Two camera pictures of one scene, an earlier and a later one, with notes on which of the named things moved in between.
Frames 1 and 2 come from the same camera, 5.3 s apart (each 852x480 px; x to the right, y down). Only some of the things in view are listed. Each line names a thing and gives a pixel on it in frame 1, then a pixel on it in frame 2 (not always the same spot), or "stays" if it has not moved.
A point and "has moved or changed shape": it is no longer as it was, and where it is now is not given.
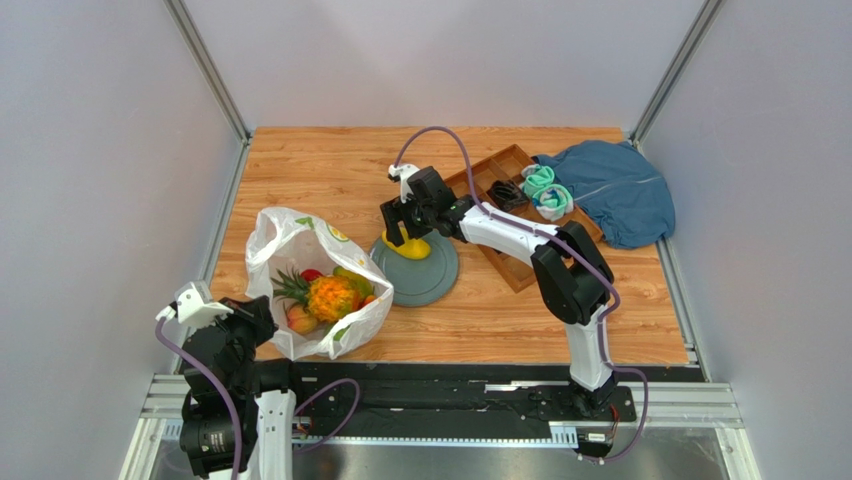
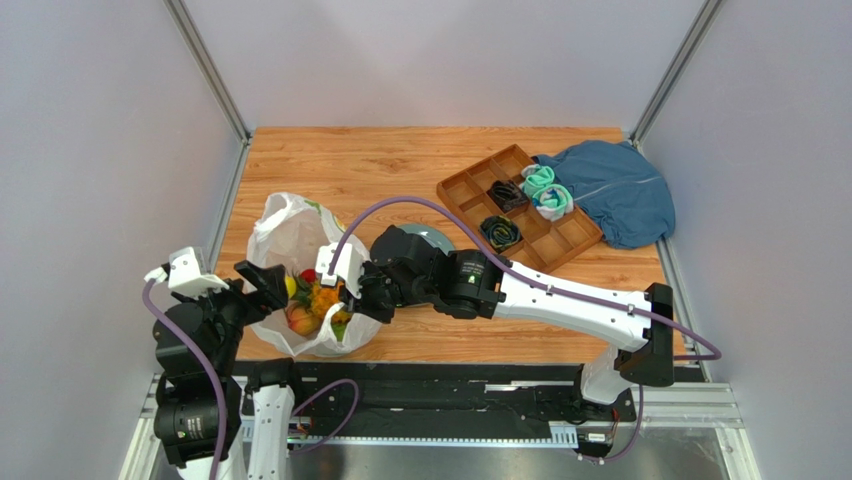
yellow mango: (362, 286) has moved or changed shape
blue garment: (623, 193) stays
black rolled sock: (506, 195) stays
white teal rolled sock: (553, 202) stays
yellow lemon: (412, 248) has moved or changed shape
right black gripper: (406, 209) -> (371, 297)
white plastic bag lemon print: (281, 241) has moved or changed shape
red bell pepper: (310, 274) stays
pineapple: (328, 299) stays
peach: (300, 321) stays
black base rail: (489, 401) stays
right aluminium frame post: (692, 42) stays
